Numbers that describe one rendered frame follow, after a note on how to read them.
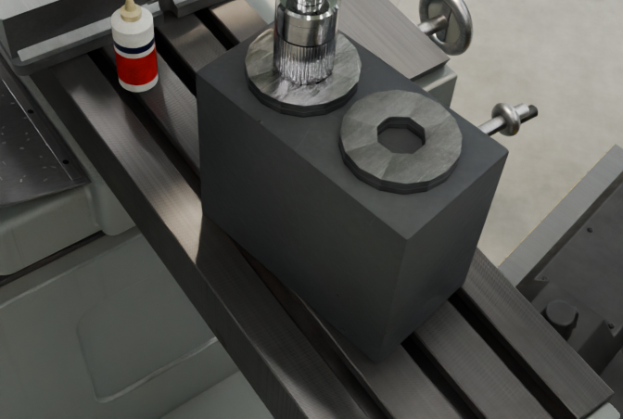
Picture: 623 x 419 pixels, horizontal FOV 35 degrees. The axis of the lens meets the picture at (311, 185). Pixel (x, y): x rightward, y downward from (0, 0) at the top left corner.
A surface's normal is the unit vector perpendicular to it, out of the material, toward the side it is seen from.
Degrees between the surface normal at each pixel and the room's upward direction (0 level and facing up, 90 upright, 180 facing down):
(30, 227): 90
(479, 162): 0
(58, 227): 90
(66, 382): 90
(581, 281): 0
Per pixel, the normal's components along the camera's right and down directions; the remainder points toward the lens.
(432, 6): -0.82, 0.43
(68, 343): 0.57, 0.67
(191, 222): 0.06, -0.61
